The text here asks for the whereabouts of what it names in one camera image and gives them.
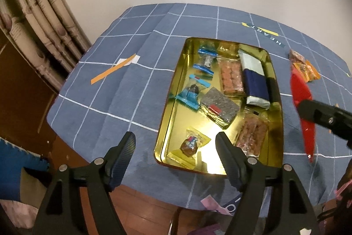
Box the orange tape strip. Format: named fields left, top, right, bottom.
left=91, top=53, right=137, bottom=85

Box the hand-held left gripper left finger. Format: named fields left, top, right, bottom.
left=32, top=131, right=136, bottom=235

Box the yellow candy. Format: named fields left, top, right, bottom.
left=168, top=128, right=212, bottom=168

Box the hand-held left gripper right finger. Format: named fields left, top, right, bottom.
left=215, top=132, right=321, bottom=235

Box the grey speckled snack packet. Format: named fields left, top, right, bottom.
left=200, top=87, right=240, bottom=129

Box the beige patterned curtain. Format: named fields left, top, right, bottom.
left=0, top=0, right=92, bottom=94

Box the orange snack packet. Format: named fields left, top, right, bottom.
left=292, top=60, right=321, bottom=83

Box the pink ribbon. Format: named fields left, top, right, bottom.
left=334, top=180, right=352, bottom=198

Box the red snack packet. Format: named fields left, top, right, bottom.
left=290, top=66, right=317, bottom=163

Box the clear biscuit packet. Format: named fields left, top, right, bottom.
left=235, top=111, right=269, bottom=157
left=217, top=57, right=246, bottom=96

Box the small brown snack packet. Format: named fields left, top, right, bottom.
left=289, top=49, right=306, bottom=63

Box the navy and white snack packet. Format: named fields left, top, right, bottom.
left=238, top=44, right=270, bottom=109

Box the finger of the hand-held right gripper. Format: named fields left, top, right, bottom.
left=298, top=99, right=352, bottom=147

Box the blue cloth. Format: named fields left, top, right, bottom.
left=0, top=137, right=48, bottom=201

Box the brown wooden cabinet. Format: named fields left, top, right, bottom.
left=0, top=31, right=69, bottom=142

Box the blue checked tablecloth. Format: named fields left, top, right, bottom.
left=46, top=3, right=352, bottom=217

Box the gold tin tray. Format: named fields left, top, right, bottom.
left=153, top=37, right=284, bottom=176

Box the pink cloth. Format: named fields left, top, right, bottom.
left=0, top=199, right=37, bottom=228

